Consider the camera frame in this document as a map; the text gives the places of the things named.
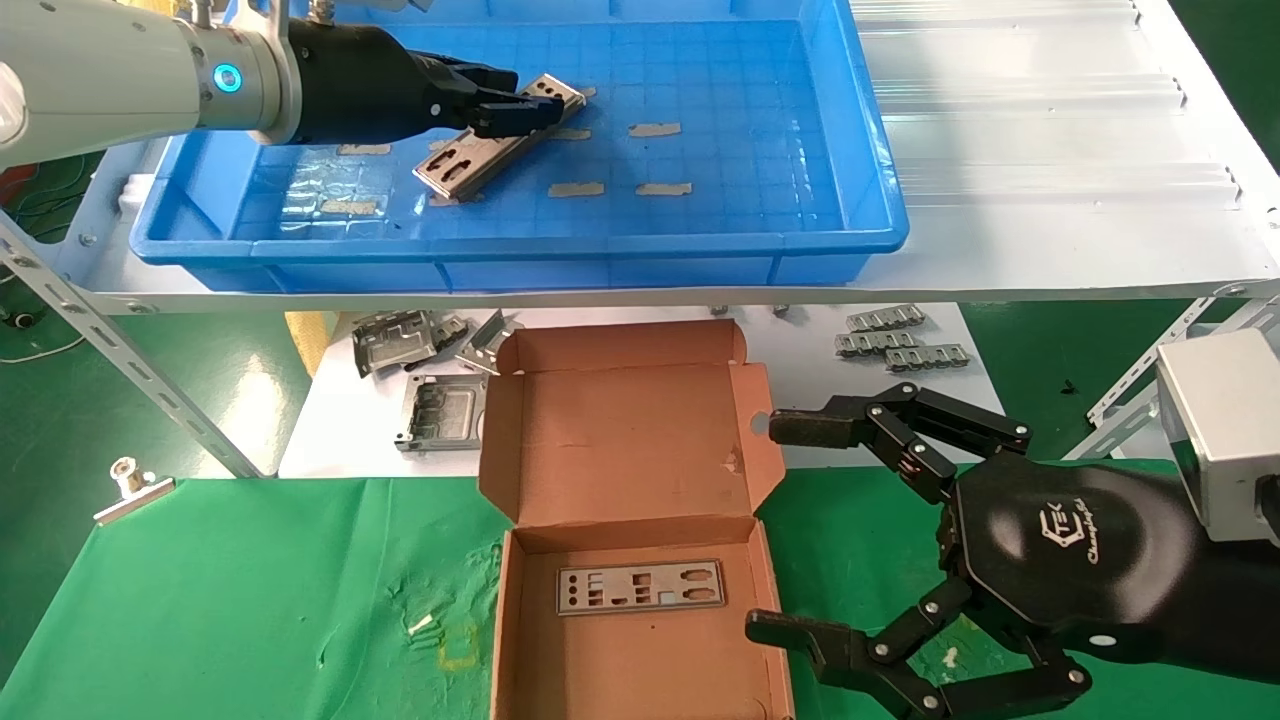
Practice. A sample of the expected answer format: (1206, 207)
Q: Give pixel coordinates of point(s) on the brown tape piece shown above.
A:
(655, 130)
(364, 150)
(577, 189)
(663, 189)
(349, 207)
(575, 134)

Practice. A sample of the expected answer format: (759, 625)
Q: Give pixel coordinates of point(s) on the rectangular metal frame part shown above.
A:
(440, 410)

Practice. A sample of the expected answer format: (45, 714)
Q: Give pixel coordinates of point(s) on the small white tape scrap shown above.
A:
(949, 658)
(421, 624)

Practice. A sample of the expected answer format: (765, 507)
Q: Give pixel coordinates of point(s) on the angled metal plate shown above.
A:
(485, 345)

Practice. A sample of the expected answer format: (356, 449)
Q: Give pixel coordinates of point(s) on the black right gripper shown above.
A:
(1070, 550)

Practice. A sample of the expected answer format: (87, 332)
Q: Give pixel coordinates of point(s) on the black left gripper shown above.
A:
(370, 90)

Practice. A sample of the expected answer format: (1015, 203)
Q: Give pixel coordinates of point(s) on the green table cloth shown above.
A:
(250, 600)

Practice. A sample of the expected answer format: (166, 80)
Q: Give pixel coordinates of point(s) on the small metal bracket piece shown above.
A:
(450, 330)

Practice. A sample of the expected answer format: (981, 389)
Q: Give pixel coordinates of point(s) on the blue plastic tray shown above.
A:
(750, 150)

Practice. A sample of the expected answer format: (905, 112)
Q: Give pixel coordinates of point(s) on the brown cardboard box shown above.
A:
(620, 450)

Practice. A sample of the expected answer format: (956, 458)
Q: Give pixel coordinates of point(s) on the grey perforated shelf post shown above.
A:
(1140, 375)
(100, 330)

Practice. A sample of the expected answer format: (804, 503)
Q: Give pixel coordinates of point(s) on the large bent metal bracket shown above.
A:
(395, 340)

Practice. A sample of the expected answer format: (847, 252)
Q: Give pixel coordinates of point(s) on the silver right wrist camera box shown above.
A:
(1225, 430)

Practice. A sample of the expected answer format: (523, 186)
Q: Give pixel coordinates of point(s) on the metal binder clip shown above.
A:
(135, 503)

